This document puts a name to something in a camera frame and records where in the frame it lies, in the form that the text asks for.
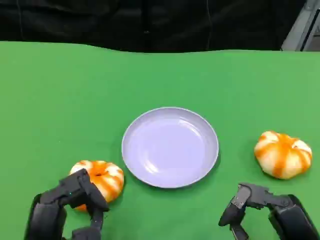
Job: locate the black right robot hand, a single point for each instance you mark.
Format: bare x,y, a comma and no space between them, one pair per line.
285,212

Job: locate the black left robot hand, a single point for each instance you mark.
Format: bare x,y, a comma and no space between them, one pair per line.
50,210

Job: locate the orange and white bread roll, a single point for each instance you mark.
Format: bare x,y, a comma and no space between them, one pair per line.
107,177
283,155

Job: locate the lilac plate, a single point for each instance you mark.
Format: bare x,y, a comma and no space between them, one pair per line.
170,147

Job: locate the green cloth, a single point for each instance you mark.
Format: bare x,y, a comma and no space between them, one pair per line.
160,100

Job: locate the black curtain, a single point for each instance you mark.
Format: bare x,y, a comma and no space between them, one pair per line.
150,22

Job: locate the grey metal frame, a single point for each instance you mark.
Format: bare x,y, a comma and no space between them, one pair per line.
303,30

